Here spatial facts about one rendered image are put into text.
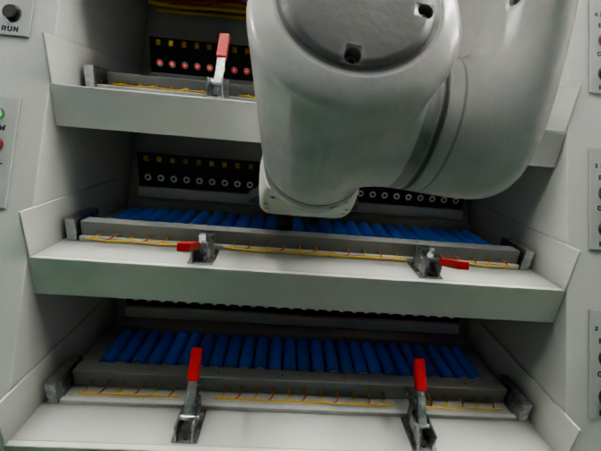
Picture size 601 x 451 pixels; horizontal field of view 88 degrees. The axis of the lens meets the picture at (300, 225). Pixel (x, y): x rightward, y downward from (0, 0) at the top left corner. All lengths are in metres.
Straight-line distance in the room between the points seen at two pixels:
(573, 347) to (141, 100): 0.57
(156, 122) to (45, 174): 0.13
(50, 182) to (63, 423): 0.27
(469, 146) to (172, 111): 0.32
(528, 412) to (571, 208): 0.26
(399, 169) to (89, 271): 0.34
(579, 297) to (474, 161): 0.34
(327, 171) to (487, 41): 0.10
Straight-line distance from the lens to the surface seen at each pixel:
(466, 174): 0.18
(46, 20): 0.51
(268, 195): 0.29
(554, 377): 0.51
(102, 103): 0.44
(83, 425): 0.48
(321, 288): 0.36
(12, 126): 0.47
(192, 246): 0.31
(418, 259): 0.41
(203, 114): 0.40
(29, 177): 0.45
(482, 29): 0.22
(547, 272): 0.50
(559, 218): 0.50
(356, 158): 0.16
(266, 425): 0.43
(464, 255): 0.46
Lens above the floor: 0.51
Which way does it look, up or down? 4 degrees up
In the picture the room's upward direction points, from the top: 4 degrees clockwise
